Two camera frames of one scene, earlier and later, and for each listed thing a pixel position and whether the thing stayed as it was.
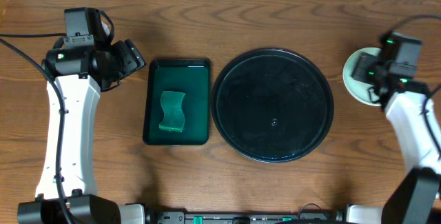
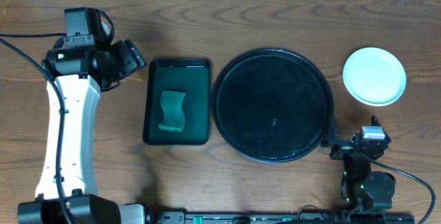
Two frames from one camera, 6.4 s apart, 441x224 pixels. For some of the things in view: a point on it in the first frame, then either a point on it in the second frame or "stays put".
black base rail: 246,218 stays put
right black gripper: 363,60 → 344,147
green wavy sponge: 173,116 stays put
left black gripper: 130,57 stays put
